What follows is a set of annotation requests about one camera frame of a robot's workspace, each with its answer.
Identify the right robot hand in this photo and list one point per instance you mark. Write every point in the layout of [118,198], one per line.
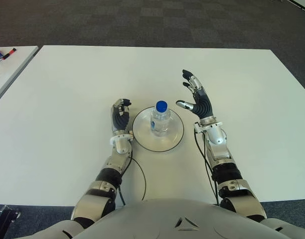
[202,104]

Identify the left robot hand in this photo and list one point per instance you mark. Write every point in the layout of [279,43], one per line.
[120,119]

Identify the clear water bottle blue cap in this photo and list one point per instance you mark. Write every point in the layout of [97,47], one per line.
[160,119]

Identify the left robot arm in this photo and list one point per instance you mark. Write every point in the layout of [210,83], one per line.
[120,149]

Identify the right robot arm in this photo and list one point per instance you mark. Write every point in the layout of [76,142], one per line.
[224,164]

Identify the white plate black rim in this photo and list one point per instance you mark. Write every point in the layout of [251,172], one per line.
[157,143]

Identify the grey robot torso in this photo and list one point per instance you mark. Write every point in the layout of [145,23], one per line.
[167,219]

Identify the white side table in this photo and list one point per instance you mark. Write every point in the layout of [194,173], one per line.
[14,67]

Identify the red black marker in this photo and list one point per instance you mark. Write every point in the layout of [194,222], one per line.
[9,53]

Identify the black metal stand foot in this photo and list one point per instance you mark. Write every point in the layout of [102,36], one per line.
[10,215]

